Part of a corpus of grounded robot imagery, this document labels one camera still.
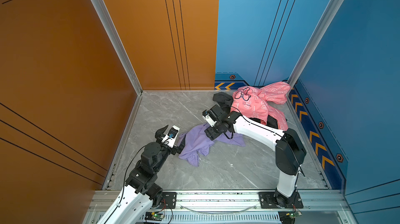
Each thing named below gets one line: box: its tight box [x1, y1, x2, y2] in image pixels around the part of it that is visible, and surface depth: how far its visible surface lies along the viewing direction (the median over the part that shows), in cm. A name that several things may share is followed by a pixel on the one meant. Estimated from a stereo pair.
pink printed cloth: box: [230, 81, 291, 131], surface depth 98 cm
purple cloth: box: [177, 123, 246, 167], surface depth 87 cm
